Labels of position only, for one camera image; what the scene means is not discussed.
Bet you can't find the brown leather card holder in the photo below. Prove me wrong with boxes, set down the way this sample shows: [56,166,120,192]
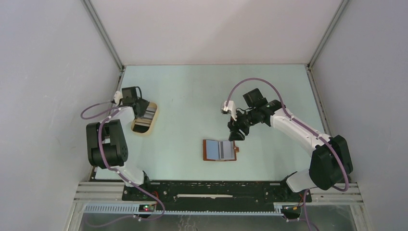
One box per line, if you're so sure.
[203,140,240,162]

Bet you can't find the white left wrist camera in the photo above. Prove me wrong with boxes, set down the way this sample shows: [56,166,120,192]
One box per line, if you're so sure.
[113,91,123,106]

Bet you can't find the oval wooden tray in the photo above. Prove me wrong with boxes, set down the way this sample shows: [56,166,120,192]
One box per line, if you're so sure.
[131,102,159,136]

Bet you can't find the left aluminium corner post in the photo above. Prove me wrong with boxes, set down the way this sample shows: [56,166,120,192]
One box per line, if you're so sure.
[81,0,125,72]

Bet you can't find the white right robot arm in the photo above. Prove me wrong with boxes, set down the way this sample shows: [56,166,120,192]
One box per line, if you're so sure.
[221,88,354,201]

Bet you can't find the light blue cable duct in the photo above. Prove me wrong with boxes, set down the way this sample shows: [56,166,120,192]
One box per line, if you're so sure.
[83,203,283,216]

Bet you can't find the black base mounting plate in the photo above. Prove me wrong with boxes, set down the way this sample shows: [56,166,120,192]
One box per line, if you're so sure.
[141,180,312,212]

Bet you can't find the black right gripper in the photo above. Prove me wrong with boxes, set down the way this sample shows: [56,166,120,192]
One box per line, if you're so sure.
[227,109,258,142]

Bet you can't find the aluminium corner frame post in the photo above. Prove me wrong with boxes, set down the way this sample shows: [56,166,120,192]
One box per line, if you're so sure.
[307,0,351,69]

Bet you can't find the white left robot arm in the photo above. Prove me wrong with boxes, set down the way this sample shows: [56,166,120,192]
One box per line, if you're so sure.
[80,86,152,201]

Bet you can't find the credit card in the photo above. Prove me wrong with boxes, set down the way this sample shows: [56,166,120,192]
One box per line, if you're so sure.
[135,118,153,126]
[143,108,157,119]

